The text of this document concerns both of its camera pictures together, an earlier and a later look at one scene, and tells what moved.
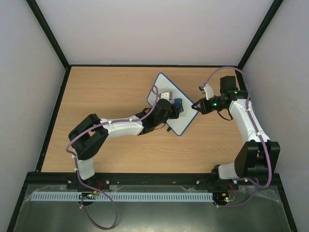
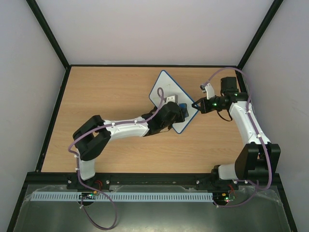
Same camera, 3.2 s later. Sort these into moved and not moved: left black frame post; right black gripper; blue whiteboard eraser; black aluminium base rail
Moved: blue whiteboard eraser
Not moved: black aluminium base rail; left black frame post; right black gripper
